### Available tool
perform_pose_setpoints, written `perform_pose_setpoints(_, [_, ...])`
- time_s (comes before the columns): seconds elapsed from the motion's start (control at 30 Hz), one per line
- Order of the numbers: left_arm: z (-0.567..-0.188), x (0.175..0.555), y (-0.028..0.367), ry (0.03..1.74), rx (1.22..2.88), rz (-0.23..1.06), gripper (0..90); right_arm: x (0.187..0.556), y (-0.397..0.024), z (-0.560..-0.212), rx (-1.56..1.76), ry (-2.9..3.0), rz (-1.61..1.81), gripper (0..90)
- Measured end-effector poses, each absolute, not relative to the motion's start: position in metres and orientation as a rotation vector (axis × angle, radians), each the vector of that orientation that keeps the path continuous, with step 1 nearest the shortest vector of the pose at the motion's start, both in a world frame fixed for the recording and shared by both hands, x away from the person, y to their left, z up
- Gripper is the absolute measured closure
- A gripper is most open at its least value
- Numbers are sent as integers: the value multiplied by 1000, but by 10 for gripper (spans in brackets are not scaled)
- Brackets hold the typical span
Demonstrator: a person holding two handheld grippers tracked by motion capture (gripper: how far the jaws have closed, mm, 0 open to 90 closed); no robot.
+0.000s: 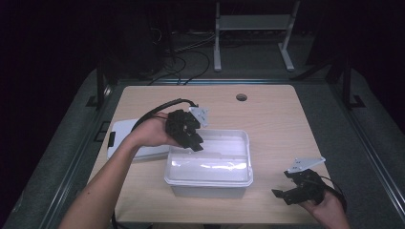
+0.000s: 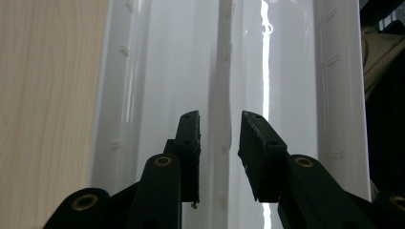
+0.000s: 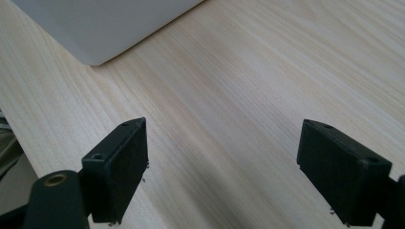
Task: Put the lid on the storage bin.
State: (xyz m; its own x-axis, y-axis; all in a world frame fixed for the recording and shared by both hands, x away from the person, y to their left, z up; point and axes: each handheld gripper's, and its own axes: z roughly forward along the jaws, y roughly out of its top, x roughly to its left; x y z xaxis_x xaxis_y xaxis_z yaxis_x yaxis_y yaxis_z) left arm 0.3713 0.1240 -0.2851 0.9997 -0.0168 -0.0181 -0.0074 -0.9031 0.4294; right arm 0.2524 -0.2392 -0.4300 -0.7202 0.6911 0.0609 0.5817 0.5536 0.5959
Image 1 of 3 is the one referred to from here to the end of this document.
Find black frame post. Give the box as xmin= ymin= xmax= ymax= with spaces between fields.
xmin=85 ymin=58 xmax=113 ymax=110
xmin=340 ymin=58 xmax=367 ymax=110

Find white lid with black handle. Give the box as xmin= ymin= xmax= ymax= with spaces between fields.
xmin=106 ymin=117 xmax=172 ymax=162

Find white plastic storage box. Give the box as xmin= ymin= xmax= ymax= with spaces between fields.
xmin=163 ymin=128 xmax=255 ymax=199

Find right hand-held gripper black cable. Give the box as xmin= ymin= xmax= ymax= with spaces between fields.
xmin=321 ymin=175 xmax=349 ymax=214

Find person's left hand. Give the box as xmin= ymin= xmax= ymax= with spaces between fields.
xmin=126 ymin=111 xmax=181 ymax=149

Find left hand-held gripper black cable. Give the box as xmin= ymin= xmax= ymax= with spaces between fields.
xmin=111 ymin=97 xmax=200 ymax=229

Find hand-held gripper black cable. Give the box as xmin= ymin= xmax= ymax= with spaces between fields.
xmin=111 ymin=97 xmax=200 ymax=229
xmin=321 ymin=175 xmax=349 ymax=214

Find white metal stand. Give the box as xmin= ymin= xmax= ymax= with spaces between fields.
xmin=213 ymin=0 xmax=301 ymax=73

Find black floor cables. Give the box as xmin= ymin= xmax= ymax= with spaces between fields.
xmin=146 ymin=28 xmax=216 ymax=87

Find person's right hand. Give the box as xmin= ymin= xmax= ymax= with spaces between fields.
xmin=298 ymin=190 xmax=348 ymax=224

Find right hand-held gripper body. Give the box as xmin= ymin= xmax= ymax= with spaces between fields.
xmin=282 ymin=156 xmax=328 ymax=206

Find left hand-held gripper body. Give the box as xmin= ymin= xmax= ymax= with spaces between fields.
xmin=164 ymin=106 xmax=210 ymax=151

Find black bracket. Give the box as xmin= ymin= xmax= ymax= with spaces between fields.
xmin=93 ymin=120 xmax=112 ymax=143

